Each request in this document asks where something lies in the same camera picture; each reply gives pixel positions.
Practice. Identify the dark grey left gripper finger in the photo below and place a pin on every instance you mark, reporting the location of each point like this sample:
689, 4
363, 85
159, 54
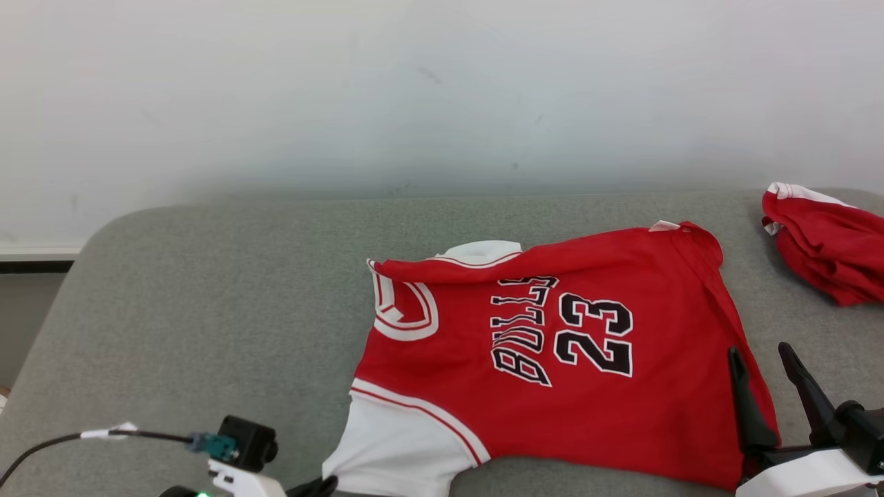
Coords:
314, 487

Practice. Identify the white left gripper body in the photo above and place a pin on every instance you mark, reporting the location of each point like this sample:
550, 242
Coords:
245, 484

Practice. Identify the white and black wall skirting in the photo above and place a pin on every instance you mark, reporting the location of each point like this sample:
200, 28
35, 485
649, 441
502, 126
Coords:
34, 259

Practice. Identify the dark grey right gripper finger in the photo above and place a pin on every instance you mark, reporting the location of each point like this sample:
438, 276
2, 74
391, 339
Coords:
753, 421
818, 414

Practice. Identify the red shorts with white stripe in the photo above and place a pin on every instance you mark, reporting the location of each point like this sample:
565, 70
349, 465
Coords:
829, 241

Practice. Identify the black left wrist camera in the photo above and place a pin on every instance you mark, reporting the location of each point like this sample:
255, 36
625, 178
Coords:
252, 442

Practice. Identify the red Bulls basketball jersey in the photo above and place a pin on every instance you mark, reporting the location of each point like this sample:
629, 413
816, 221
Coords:
621, 414

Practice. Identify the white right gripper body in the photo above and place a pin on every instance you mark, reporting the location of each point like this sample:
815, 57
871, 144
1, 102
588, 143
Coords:
808, 476

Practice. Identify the grey fabric sofa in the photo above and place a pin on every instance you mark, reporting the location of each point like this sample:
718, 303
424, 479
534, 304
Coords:
228, 310

